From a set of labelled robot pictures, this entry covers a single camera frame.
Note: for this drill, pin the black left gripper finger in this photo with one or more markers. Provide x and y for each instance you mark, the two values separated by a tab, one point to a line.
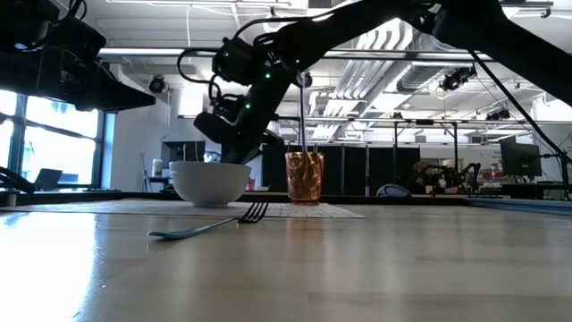
129	102
127	87

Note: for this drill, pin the grey woven placemat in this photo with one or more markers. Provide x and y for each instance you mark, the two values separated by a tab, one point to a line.
111	208

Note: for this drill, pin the white container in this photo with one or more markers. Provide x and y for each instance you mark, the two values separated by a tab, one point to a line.
157	167

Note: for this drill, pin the amber plastic cup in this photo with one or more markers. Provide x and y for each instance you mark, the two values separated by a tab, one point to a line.
305	179

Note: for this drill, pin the white ceramic bowl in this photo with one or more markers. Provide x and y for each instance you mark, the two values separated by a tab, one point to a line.
210	183

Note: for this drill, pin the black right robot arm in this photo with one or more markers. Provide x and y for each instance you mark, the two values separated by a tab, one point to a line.
402	18

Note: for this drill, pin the black ceiling camera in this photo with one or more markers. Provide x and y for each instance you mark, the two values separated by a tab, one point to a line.
157	84
456	78

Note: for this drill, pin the dark wall screen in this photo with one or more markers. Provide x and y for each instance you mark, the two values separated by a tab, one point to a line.
183	152

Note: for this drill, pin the open laptop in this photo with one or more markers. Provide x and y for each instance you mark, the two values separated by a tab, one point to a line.
48	179

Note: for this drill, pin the black partition curtain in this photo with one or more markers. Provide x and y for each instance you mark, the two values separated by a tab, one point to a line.
348	170

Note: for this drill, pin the black computer monitor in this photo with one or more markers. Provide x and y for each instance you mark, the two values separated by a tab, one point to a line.
520	158

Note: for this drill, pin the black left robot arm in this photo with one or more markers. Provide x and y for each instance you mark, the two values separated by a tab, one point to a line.
27	18

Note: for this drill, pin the background robot arms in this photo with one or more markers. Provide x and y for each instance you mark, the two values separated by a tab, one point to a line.
451	176

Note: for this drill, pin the striped ball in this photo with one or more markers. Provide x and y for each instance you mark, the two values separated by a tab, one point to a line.
393	191

